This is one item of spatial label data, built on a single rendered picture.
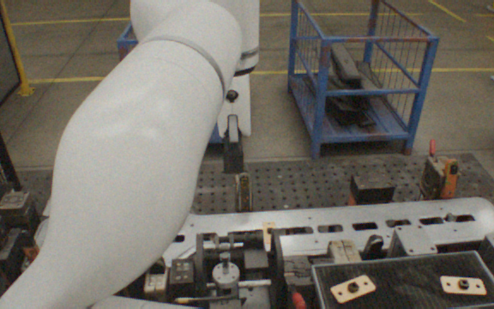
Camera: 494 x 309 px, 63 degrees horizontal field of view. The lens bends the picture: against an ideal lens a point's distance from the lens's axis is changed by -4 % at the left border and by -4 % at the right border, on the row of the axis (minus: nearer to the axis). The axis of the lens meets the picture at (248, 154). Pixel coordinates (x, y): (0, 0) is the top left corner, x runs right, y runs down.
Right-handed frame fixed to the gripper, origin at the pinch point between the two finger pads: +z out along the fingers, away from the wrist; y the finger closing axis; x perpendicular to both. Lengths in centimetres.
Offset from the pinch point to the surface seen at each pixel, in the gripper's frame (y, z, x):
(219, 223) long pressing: 30, 45, 3
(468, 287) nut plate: -11, 28, -46
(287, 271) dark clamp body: 4.6, 37.0, -12.2
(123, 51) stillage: 207, 57, 60
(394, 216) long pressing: 28, 45, -48
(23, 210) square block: 35, 40, 59
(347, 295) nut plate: -9.6, 28.4, -21.2
